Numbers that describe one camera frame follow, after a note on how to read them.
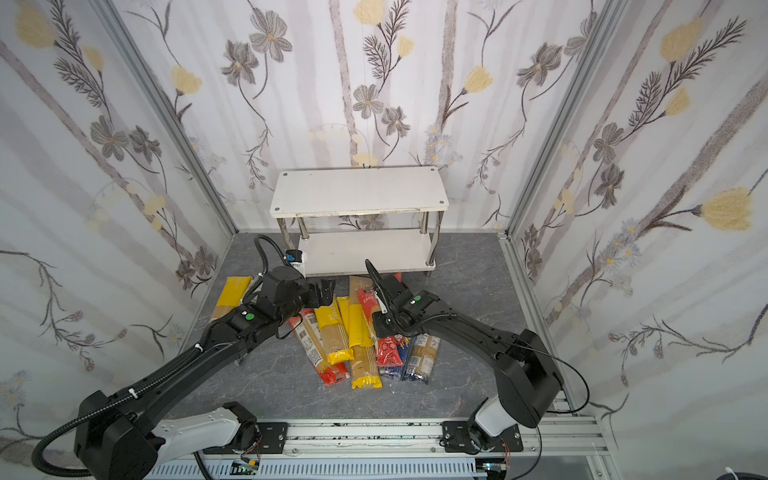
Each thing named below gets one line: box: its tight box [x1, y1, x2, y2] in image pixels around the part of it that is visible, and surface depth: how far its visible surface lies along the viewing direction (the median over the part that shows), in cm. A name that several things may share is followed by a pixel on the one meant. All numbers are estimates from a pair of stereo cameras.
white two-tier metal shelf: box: [270, 166, 450, 278], surface depth 88 cm
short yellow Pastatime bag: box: [314, 296, 354, 366], surface depth 89 cm
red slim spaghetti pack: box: [288, 308, 349, 385], surface depth 86 cm
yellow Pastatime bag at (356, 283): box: [349, 276, 374, 305], surface depth 103 cm
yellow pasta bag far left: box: [210, 276, 253, 321], surface depth 102 cm
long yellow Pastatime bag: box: [337, 276, 383, 389], surface depth 88 cm
